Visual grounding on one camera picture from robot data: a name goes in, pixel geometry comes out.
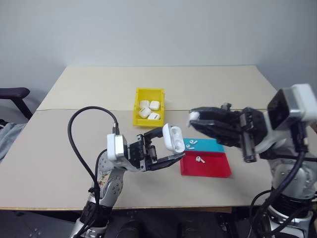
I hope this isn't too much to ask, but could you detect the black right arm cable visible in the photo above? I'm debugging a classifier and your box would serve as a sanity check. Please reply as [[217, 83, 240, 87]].
[[249, 120, 312, 238]]

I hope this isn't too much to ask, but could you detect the grey cloth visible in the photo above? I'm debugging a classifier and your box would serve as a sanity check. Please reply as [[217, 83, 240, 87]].
[[0, 122, 27, 162]]

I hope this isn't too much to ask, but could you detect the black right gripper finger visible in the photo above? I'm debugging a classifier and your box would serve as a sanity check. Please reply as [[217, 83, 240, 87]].
[[190, 119, 245, 150], [191, 102, 243, 120]]

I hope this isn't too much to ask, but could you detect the red flat tray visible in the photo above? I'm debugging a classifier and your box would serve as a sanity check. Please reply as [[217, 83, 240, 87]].
[[179, 151, 232, 178]]

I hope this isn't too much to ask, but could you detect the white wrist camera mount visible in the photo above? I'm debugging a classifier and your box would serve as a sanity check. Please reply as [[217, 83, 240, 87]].
[[254, 83, 317, 155], [106, 133, 130, 162]]

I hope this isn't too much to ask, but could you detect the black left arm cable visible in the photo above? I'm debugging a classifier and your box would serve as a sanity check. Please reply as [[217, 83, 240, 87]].
[[67, 106, 120, 207]]

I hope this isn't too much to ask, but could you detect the yellow plastic bin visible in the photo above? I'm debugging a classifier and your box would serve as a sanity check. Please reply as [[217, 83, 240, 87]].
[[133, 87, 166, 128]]

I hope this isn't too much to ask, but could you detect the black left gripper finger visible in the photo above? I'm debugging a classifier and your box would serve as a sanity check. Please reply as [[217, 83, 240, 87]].
[[143, 128, 165, 144], [148, 152, 186, 172]]

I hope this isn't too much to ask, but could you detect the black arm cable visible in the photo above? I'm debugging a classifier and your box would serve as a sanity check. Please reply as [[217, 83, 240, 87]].
[[249, 120, 312, 238], [67, 106, 120, 207]]

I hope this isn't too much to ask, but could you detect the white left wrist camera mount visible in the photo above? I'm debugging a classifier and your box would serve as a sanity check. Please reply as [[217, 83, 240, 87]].
[[106, 133, 130, 162]]

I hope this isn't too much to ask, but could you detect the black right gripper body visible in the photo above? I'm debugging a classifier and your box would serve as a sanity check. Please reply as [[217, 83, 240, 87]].
[[238, 107, 267, 163]]

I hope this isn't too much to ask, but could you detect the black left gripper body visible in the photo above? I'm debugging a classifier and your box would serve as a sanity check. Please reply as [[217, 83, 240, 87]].
[[127, 133, 159, 172]]

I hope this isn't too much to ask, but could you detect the blue flat tray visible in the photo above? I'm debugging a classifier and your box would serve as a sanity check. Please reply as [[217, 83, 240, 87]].
[[182, 138, 225, 153]]

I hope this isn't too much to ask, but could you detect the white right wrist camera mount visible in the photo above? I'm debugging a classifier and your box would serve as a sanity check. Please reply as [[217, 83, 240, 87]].
[[254, 83, 317, 155]]

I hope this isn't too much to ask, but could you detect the black chair armrest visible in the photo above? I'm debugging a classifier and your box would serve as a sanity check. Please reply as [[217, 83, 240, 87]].
[[0, 87, 34, 120]]

